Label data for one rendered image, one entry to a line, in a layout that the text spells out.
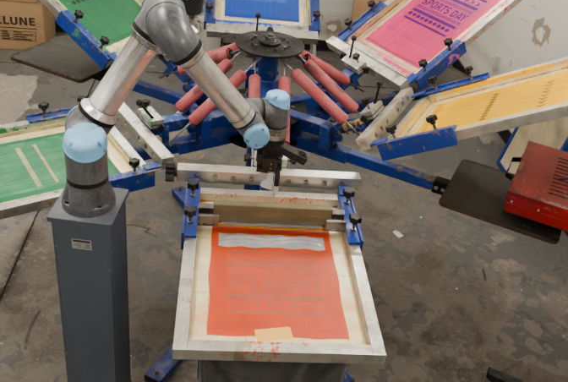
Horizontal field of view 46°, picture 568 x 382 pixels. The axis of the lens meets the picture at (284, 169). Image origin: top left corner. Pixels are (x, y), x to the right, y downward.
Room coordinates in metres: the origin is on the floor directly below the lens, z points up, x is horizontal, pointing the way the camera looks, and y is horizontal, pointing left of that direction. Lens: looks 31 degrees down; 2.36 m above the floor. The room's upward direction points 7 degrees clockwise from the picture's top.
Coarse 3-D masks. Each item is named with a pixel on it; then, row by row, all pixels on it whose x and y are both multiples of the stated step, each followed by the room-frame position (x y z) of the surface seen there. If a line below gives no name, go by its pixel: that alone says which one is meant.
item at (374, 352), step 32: (224, 192) 2.04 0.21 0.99; (256, 192) 2.06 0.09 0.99; (288, 192) 2.08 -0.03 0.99; (192, 256) 1.65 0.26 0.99; (352, 256) 1.75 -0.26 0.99; (192, 288) 1.54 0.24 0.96; (192, 352) 1.27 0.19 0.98; (224, 352) 1.28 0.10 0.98; (256, 352) 1.29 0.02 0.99; (288, 352) 1.30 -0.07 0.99; (320, 352) 1.31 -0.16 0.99; (352, 352) 1.33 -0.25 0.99; (384, 352) 1.34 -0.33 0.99
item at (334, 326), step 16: (320, 256) 1.77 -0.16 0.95; (320, 272) 1.69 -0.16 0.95; (336, 272) 1.70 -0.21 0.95; (336, 288) 1.62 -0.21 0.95; (336, 304) 1.55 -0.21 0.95; (288, 320) 1.46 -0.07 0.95; (304, 320) 1.46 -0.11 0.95; (320, 320) 1.47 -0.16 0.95; (336, 320) 1.48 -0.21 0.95; (304, 336) 1.40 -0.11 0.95; (320, 336) 1.41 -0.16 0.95; (336, 336) 1.42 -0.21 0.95
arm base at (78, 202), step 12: (108, 180) 1.60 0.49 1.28; (72, 192) 1.54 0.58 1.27; (84, 192) 1.53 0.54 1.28; (96, 192) 1.54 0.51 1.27; (108, 192) 1.57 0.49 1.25; (72, 204) 1.52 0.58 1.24; (84, 204) 1.52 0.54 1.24; (96, 204) 1.54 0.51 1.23; (108, 204) 1.56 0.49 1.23; (84, 216) 1.51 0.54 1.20
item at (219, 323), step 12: (216, 228) 1.86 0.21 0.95; (228, 228) 1.87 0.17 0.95; (240, 228) 1.88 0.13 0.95; (252, 228) 1.88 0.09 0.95; (264, 228) 1.89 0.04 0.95; (216, 240) 1.79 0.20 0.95; (216, 252) 1.73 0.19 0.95; (216, 264) 1.67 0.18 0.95; (216, 276) 1.61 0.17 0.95; (216, 288) 1.56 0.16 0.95; (216, 300) 1.51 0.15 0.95; (216, 312) 1.46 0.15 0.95; (216, 324) 1.41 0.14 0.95; (228, 324) 1.42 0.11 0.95; (240, 324) 1.42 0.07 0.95; (252, 324) 1.43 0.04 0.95; (264, 324) 1.43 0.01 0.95; (276, 324) 1.44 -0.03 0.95
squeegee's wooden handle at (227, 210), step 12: (216, 204) 1.86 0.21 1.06; (228, 204) 1.86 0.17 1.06; (240, 204) 1.87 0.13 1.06; (252, 204) 1.88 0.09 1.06; (264, 204) 1.89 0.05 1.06; (276, 204) 1.90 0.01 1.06; (288, 204) 1.90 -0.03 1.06; (228, 216) 1.86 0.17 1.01; (240, 216) 1.86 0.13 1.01; (252, 216) 1.87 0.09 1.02; (264, 216) 1.87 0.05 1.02; (276, 216) 1.88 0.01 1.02; (288, 216) 1.88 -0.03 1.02; (300, 216) 1.89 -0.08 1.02; (312, 216) 1.89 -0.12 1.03; (324, 216) 1.90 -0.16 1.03
